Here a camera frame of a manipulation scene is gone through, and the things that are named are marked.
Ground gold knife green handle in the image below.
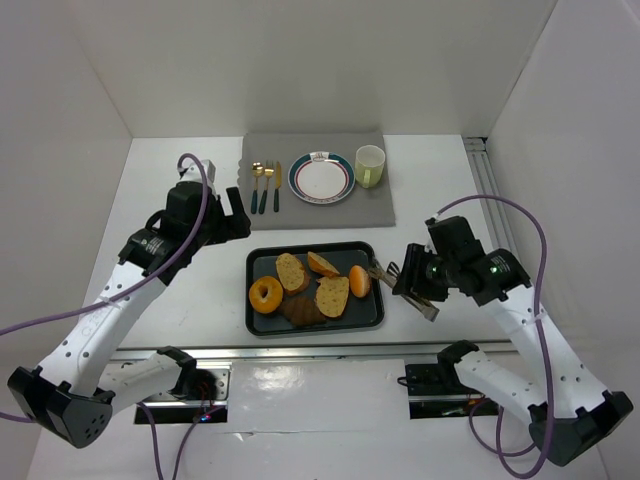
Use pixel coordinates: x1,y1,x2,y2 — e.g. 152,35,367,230
273,162,282,213

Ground aluminium rail front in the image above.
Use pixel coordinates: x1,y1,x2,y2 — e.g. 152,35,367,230
107,341,506,364

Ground light green mug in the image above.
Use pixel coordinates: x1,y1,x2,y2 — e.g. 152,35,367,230
355,145,386,189

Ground grey cloth placemat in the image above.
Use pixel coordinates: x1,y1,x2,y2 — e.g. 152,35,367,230
238,131,395,231

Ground black baking tray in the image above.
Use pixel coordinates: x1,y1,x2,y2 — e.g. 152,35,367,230
245,241,384,337

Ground gold spoon green handle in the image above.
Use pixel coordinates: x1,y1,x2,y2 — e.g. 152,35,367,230
251,162,264,214

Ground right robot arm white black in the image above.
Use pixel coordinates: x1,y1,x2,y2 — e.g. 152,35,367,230
387,244,633,466

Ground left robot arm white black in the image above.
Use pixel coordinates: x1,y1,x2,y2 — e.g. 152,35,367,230
7,171,250,448

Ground orange round bun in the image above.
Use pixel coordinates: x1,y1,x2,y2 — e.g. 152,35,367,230
349,265,372,298

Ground brown chocolate croissant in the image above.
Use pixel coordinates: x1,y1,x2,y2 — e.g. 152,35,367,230
278,296,327,327

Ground bread slice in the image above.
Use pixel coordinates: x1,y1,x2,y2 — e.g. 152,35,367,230
315,276,350,319
276,253,310,296

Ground bread slice lower right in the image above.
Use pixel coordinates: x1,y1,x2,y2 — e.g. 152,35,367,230
315,276,350,319

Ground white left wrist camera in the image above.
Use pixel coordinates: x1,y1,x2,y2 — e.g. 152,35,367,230
178,158,216,183

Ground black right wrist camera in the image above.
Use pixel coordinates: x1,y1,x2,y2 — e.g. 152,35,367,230
426,216,485,263

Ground orange glazed donut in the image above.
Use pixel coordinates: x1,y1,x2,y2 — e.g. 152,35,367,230
248,276,284,315

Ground bread slice upper wedge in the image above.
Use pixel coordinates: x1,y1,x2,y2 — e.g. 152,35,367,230
307,251,340,278

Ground white plate green red rim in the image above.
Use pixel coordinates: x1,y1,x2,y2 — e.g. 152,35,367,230
287,151,355,205

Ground aluminium rail right side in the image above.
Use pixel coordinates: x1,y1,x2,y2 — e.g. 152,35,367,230
462,137,518,255

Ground bread slice left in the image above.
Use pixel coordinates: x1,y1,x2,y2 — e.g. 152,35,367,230
276,253,310,296

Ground aluminium rail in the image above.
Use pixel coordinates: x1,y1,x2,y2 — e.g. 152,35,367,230
107,341,506,364
462,137,518,255

